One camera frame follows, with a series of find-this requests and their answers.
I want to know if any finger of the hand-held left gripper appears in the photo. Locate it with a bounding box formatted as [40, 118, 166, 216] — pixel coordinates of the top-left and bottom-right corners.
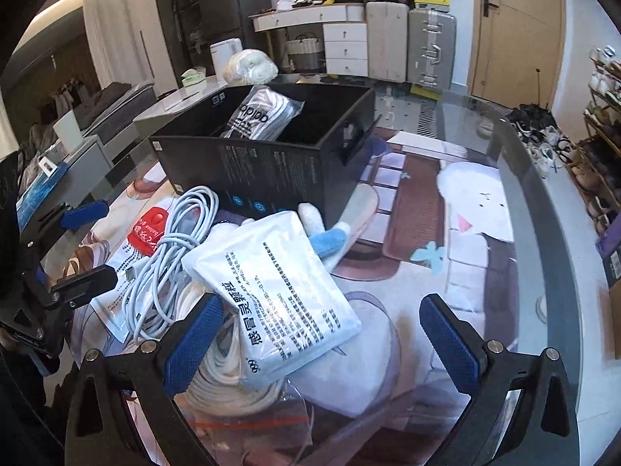
[0, 264, 120, 374]
[19, 199, 110, 249]

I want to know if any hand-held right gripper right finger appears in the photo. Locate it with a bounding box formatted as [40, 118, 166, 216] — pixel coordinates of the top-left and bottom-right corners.
[418, 294, 580, 466]

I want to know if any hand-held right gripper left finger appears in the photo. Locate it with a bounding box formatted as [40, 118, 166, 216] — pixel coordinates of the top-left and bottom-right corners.
[65, 294, 229, 466]

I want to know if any white rope coil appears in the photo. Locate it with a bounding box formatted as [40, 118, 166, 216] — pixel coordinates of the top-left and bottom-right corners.
[172, 282, 350, 466]

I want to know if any red packet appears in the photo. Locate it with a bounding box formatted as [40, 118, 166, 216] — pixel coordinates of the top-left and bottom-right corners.
[127, 206, 170, 256]

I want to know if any white cable bundle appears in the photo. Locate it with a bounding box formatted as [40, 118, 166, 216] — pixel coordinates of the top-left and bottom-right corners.
[119, 187, 221, 341]

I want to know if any white medicine packet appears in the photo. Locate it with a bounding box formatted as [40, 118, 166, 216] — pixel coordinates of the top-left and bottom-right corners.
[182, 211, 362, 391]

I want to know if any black cardboard box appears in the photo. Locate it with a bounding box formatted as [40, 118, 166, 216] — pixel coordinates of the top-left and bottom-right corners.
[148, 75, 376, 226]

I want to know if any white paper leaflet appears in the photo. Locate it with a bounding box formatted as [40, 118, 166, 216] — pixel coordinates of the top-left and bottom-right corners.
[90, 252, 146, 345]

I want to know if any blue printed box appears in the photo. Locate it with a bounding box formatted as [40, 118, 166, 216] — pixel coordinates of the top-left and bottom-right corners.
[17, 162, 69, 219]

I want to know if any white bin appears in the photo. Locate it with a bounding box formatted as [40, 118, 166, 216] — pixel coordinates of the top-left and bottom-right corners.
[52, 109, 87, 149]

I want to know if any grey mattress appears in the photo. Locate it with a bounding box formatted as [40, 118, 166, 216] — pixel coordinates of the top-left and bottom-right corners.
[73, 82, 158, 132]

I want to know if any cartoon printed rug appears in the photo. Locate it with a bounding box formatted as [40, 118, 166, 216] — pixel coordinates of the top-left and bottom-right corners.
[73, 126, 520, 466]

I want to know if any white side counter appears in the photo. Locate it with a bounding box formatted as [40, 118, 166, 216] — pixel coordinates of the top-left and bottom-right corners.
[133, 75, 253, 127]

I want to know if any brown cardboard box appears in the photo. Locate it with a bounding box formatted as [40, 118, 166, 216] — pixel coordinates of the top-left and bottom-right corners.
[599, 286, 621, 345]

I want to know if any purple bag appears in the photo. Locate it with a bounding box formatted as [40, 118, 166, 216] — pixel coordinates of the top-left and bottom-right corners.
[596, 233, 621, 297]

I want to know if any white curtain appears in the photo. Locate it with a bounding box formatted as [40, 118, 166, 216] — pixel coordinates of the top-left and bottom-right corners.
[82, 0, 146, 93]

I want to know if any silver plastic packet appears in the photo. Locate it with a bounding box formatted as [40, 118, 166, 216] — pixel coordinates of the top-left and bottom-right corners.
[218, 85, 306, 141]

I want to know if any white yarn in bag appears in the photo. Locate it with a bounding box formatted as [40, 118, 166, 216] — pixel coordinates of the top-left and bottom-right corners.
[224, 49, 278, 84]

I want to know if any pile of assorted shoes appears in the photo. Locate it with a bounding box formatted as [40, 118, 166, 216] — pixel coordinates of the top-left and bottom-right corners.
[505, 104, 578, 178]

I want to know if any striped doormat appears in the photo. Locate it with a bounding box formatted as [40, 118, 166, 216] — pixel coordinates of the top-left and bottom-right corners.
[412, 97, 440, 137]

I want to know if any black umbrella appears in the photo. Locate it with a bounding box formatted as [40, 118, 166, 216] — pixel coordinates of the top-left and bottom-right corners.
[507, 70, 554, 127]

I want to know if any dark grey fridge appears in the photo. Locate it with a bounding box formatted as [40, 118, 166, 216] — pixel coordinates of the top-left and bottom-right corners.
[196, 0, 263, 42]

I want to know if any gold shoe rack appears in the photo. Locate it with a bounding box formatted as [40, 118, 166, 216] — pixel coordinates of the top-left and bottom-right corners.
[577, 46, 621, 234]

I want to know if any woven basket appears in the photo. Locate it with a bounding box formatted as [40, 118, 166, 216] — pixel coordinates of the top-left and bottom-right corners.
[285, 36, 325, 71]

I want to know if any silver suitcase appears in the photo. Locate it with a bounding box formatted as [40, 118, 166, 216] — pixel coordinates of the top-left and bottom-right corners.
[408, 7, 458, 89]

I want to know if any white suitcase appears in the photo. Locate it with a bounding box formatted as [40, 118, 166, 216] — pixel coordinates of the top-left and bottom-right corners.
[365, 1, 409, 81]

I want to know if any white vanity desk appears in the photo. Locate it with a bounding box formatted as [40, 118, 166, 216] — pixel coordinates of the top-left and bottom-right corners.
[248, 4, 368, 76]

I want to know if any wooden door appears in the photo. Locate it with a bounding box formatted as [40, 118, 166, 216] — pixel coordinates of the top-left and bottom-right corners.
[473, 0, 566, 108]

